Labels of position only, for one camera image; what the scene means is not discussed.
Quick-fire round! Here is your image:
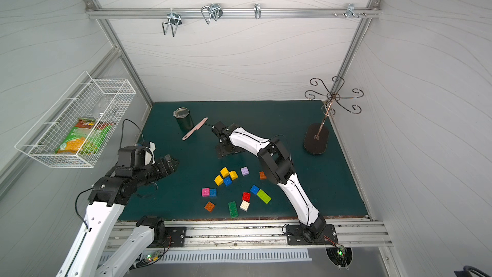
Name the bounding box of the green snack bag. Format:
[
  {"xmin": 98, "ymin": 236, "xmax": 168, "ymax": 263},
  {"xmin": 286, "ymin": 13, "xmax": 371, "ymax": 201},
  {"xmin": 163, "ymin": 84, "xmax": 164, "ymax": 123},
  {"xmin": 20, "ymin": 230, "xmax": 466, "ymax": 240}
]
[{"xmin": 55, "ymin": 118, "xmax": 114, "ymax": 155}]

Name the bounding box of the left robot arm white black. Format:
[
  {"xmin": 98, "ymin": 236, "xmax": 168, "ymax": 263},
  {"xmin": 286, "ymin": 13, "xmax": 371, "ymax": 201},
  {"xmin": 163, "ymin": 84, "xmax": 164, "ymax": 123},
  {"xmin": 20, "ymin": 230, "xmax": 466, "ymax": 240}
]
[{"xmin": 57, "ymin": 155, "xmax": 179, "ymax": 276}]

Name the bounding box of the purple lego brick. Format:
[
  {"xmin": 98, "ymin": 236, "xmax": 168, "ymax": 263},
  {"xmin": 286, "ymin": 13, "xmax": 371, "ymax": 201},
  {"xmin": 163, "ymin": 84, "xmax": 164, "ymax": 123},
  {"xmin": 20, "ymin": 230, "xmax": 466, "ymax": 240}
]
[{"xmin": 241, "ymin": 167, "xmax": 249, "ymax": 176}]

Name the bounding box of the black metal jewelry stand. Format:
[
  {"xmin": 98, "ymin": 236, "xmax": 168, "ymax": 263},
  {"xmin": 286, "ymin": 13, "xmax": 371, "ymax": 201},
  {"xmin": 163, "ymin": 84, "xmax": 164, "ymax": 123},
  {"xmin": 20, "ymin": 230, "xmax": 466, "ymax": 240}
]
[{"xmin": 303, "ymin": 76, "xmax": 365, "ymax": 155}]

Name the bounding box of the dark green long lego brick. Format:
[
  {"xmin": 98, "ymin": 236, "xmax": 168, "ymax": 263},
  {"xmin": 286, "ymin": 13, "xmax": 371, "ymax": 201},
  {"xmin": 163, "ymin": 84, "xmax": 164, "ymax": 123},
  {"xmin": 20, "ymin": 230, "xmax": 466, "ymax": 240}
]
[{"xmin": 228, "ymin": 201, "xmax": 238, "ymax": 219}]

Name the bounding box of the lime green long lego brick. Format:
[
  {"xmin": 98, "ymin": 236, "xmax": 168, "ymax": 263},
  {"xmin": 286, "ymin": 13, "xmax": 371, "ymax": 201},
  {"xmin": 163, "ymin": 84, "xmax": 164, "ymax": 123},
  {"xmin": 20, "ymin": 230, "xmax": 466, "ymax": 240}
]
[{"xmin": 256, "ymin": 189, "xmax": 271, "ymax": 204}]

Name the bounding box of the aluminium crossbar rail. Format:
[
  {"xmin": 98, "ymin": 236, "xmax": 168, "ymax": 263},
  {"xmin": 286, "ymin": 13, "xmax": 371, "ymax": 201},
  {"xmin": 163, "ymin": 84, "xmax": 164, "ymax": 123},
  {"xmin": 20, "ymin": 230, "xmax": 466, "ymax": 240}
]
[{"xmin": 86, "ymin": 6, "xmax": 382, "ymax": 20}]

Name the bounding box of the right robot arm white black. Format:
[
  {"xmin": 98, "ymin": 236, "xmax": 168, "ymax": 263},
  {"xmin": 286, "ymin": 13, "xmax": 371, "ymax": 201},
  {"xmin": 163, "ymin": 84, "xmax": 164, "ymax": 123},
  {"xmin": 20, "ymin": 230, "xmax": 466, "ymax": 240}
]
[{"xmin": 211, "ymin": 121, "xmax": 339, "ymax": 246}]

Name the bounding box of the white wire basket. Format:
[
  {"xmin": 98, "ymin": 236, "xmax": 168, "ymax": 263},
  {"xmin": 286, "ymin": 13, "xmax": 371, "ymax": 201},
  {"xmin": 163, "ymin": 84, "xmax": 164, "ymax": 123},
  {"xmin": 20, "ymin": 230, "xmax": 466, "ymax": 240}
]
[{"xmin": 15, "ymin": 72, "xmax": 136, "ymax": 169}]

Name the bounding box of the cream lego brick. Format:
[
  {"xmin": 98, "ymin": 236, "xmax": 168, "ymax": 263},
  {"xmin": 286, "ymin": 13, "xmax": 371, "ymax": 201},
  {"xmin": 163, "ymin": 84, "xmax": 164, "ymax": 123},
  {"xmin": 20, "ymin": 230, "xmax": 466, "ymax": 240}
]
[{"xmin": 240, "ymin": 200, "xmax": 250, "ymax": 212}]

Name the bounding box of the pink plastic knife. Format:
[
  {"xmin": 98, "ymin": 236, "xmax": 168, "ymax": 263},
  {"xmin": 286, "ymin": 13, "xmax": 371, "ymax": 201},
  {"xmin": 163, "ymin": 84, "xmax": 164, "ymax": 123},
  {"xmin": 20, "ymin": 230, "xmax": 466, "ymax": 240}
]
[{"xmin": 182, "ymin": 117, "xmax": 208, "ymax": 141}]

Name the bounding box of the dark green metal tumbler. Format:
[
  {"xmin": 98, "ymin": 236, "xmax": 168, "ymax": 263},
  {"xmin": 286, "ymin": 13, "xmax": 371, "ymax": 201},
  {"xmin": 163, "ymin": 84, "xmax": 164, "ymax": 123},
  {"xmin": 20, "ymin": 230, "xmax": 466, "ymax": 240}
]
[{"xmin": 172, "ymin": 107, "xmax": 194, "ymax": 133}]

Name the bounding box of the orange lego brick front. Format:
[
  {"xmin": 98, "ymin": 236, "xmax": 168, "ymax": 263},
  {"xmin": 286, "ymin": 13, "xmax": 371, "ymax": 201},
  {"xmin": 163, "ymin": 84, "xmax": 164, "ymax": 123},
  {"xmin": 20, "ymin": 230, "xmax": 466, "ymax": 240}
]
[{"xmin": 204, "ymin": 201, "xmax": 215, "ymax": 212}]

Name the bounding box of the metal hook clip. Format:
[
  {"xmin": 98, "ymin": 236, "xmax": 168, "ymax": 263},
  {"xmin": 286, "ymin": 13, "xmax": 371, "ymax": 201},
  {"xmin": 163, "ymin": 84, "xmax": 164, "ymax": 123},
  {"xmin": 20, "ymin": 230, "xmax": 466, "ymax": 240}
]
[
  {"xmin": 253, "ymin": 3, "xmax": 261, "ymax": 19},
  {"xmin": 333, "ymin": 3, "xmax": 366, "ymax": 19},
  {"xmin": 201, "ymin": 3, "xmax": 224, "ymax": 24},
  {"xmin": 161, "ymin": 12, "xmax": 183, "ymax": 37}
]

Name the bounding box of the red lego brick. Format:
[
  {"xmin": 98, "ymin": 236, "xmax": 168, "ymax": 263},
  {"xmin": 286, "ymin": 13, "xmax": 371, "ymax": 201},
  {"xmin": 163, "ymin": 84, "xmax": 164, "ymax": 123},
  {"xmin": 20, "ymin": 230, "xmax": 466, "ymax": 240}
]
[{"xmin": 242, "ymin": 192, "xmax": 251, "ymax": 202}]

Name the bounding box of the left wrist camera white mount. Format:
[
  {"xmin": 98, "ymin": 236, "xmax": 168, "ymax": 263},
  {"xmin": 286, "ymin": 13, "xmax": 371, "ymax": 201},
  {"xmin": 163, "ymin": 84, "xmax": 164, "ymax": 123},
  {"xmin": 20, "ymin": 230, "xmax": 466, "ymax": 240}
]
[{"xmin": 142, "ymin": 141, "xmax": 156, "ymax": 165}]

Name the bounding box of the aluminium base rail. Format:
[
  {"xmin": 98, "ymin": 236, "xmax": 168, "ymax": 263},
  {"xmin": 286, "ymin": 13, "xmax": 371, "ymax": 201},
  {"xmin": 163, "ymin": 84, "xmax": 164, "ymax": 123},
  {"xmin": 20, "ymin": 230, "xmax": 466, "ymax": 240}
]
[{"xmin": 103, "ymin": 219, "xmax": 393, "ymax": 251}]

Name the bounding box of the yellow lego brick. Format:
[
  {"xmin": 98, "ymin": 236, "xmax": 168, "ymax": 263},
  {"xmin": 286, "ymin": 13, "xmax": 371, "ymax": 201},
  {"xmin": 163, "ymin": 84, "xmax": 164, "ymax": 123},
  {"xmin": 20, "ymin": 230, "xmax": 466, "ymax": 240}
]
[
  {"xmin": 229, "ymin": 171, "xmax": 238, "ymax": 181},
  {"xmin": 220, "ymin": 167, "xmax": 229, "ymax": 178},
  {"xmin": 214, "ymin": 175, "xmax": 224, "ymax": 186}
]

